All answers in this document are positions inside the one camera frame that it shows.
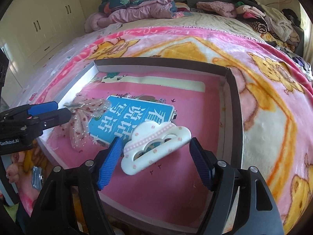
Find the grey cardboard box tray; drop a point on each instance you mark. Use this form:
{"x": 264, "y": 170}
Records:
{"x": 167, "y": 197}

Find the pink quilted jacket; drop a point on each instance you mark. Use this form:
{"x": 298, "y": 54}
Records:
{"x": 149, "y": 9}

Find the pink bow hair clip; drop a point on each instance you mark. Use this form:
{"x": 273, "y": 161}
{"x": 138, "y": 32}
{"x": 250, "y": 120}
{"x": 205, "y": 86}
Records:
{"x": 82, "y": 109}

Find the cream wardrobe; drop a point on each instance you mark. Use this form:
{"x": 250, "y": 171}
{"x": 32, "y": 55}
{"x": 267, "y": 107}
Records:
{"x": 32, "y": 31}

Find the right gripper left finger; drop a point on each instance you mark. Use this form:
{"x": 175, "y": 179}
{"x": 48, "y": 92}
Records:
{"x": 107, "y": 161}

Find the pink fuzzy garment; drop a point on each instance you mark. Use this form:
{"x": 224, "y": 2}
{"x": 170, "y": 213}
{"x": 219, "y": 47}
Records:
{"x": 224, "y": 9}

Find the pink cartoon bear blanket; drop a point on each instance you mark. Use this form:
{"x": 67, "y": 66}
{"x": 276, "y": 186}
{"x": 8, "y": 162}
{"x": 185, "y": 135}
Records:
{"x": 275, "y": 100}

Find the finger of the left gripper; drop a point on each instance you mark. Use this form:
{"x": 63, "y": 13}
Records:
{"x": 55, "y": 118}
{"x": 42, "y": 108}

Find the dark floral pillow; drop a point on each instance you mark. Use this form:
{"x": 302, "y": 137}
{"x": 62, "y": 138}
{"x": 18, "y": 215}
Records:
{"x": 109, "y": 6}

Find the white cloud hair clip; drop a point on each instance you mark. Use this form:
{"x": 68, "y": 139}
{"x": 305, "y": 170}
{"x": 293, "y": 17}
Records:
{"x": 150, "y": 142}

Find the blue comb clip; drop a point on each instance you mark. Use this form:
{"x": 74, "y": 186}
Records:
{"x": 37, "y": 178}

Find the beige bed sheet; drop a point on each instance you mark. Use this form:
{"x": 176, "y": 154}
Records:
{"x": 67, "y": 59}

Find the pile of mixed clothes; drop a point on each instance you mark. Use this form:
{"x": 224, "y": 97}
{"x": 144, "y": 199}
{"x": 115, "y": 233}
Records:
{"x": 280, "y": 29}

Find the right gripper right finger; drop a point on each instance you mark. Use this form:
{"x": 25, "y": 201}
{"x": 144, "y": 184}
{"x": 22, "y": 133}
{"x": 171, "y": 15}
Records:
{"x": 203, "y": 160}

